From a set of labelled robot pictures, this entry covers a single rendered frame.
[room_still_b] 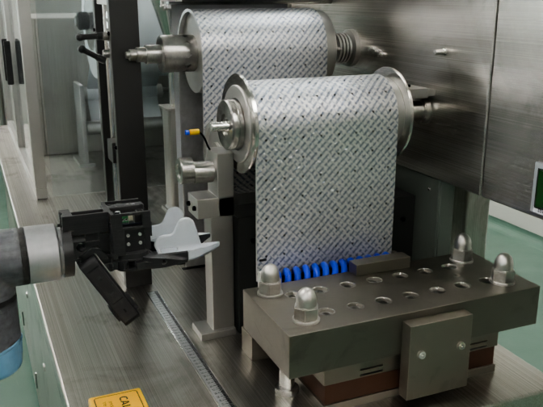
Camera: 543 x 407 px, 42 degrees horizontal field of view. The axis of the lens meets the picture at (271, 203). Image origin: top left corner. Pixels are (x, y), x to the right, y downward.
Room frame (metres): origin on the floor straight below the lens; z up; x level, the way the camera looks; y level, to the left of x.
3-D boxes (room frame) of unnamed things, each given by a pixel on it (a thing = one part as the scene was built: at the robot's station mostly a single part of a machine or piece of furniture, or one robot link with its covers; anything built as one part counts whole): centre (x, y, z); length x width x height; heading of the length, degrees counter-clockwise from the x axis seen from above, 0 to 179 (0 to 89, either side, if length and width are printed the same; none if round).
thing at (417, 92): (1.16, -0.23, 1.28); 0.06 x 0.05 x 0.02; 113
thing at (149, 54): (1.24, 0.22, 1.33); 0.06 x 0.03 x 0.03; 113
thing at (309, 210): (1.03, -0.09, 1.11); 0.23 x 0.01 x 0.18; 113
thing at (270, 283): (0.92, 0.00, 1.05); 0.04 x 0.04 x 0.04
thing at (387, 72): (1.14, -0.19, 1.25); 0.15 x 0.01 x 0.15; 23
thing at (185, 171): (1.04, 0.13, 1.18); 0.04 x 0.02 x 0.04; 23
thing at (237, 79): (1.04, 0.05, 1.25); 0.15 x 0.01 x 0.15; 23
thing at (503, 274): (0.96, -0.34, 1.05); 0.04 x 0.04 x 0.04
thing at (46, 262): (0.87, 0.30, 1.11); 0.08 x 0.05 x 0.08; 24
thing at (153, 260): (0.90, 0.16, 1.09); 0.09 x 0.05 x 0.02; 105
